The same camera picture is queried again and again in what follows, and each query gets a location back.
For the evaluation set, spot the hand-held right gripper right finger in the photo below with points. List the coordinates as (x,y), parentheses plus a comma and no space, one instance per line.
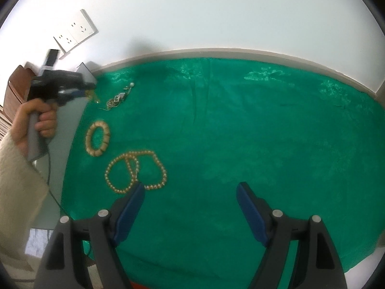
(249,213)

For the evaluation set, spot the brown headboard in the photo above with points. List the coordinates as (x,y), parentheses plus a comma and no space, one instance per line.
(18,87)

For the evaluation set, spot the white wall socket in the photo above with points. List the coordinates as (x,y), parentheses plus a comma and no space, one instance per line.
(66,40)
(82,27)

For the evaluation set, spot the person's left forearm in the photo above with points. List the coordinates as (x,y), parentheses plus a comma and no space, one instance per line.
(15,186)

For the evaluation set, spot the person's left hand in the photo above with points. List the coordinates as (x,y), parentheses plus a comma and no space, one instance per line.
(48,123)

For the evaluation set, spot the green cloth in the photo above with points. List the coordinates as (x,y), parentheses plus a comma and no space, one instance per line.
(240,126)

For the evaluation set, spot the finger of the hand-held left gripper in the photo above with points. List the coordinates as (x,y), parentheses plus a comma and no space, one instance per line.
(70,98)
(73,91)

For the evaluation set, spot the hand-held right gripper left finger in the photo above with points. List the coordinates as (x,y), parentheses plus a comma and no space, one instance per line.
(130,213)

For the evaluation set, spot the white box with brown bottom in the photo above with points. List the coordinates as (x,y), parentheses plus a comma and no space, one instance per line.
(69,126)

